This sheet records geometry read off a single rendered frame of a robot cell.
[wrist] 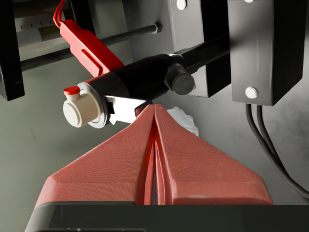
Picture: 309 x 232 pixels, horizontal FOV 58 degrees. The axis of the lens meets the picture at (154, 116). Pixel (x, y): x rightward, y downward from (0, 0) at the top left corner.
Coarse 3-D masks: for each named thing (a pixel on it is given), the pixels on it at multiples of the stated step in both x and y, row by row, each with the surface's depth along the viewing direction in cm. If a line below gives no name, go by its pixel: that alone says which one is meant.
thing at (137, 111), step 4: (148, 100) 13; (140, 104) 13; (144, 104) 13; (148, 104) 13; (136, 108) 12; (140, 108) 13; (144, 108) 13; (136, 112) 12; (140, 112) 13; (136, 116) 12
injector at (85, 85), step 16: (192, 48) 22; (208, 48) 22; (224, 48) 24; (128, 64) 18; (144, 64) 18; (160, 64) 18; (176, 64) 18; (192, 64) 21; (96, 80) 15; (112, 80) 16; (128, 80) 16; (144, 80) 17; (160, 80) 18; (176, 80) 16; (192, 80) 17; (96, 96) 15; (128, 96) 16; (144, 96) 17
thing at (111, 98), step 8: (104, 96) 15; (112, 96) 14; (120, 96) 14; (120, 104) 14; (128, 104) 14; (136, 104) 14; (112, 112) 15; (120, 112) 15; (128, 112) 14; (112, 120) 15; (120, 120) 15; (128, 120) 14
